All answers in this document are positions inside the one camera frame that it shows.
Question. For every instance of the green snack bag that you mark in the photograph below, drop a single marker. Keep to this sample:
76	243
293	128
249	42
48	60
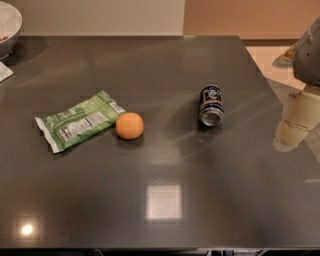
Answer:
80	122

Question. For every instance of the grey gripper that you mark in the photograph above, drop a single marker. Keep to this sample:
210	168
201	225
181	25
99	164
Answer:
308	58

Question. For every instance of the white bowl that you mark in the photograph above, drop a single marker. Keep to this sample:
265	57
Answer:
10	25

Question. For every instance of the blue pepsi can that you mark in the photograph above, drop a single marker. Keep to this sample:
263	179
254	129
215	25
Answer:
211	112

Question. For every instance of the orange fruit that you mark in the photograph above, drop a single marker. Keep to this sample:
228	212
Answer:
129	126

